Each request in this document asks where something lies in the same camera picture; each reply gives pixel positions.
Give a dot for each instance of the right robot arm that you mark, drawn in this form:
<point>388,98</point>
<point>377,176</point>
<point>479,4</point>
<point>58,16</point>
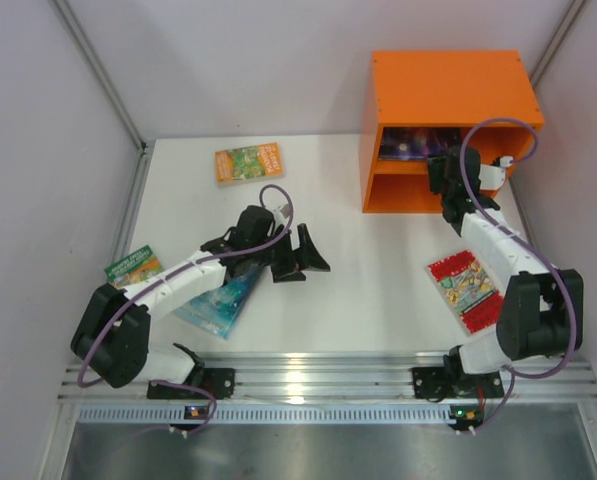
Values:
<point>542,306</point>

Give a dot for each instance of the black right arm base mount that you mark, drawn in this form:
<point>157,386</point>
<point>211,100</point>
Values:
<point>434,384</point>

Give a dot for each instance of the orange green treehouse book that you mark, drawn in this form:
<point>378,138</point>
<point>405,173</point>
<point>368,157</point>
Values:
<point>248,164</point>

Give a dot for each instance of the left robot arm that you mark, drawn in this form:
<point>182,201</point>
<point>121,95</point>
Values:
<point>116,334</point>

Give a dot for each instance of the orange wooden shelf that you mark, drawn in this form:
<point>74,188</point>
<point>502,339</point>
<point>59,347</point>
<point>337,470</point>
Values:
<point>489,89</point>

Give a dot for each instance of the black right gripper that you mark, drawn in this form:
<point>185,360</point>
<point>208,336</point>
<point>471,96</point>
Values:
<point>439,173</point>

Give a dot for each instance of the blue ocean cover book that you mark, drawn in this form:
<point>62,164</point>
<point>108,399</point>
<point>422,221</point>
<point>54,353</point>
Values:
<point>217,311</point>

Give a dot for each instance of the purple Robinson Crusoe book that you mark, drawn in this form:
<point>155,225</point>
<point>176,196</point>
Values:
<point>417,143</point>

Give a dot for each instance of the aluminium left frame post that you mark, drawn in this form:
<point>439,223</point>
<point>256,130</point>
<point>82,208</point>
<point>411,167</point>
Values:
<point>86,49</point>

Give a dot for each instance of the aluminium right frame post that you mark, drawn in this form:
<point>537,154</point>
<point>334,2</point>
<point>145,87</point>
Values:
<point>572,14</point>

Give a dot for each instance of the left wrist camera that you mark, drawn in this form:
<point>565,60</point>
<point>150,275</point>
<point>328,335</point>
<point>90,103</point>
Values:
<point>282,214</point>

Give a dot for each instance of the red treehouse book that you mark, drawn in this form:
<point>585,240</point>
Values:
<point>468,290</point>

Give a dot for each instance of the perforated metal cable tray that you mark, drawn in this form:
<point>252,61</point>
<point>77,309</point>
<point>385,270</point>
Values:
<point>254,414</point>

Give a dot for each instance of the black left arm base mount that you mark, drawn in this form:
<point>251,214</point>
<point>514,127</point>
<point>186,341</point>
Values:
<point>219,382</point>

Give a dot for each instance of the aluminium front rail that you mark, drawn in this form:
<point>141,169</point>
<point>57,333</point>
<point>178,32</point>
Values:
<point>373,378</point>

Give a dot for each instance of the aluminium frame post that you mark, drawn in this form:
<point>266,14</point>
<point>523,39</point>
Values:
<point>86,49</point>
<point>572,14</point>

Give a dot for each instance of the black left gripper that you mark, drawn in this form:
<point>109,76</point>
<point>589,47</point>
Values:
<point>288,255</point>

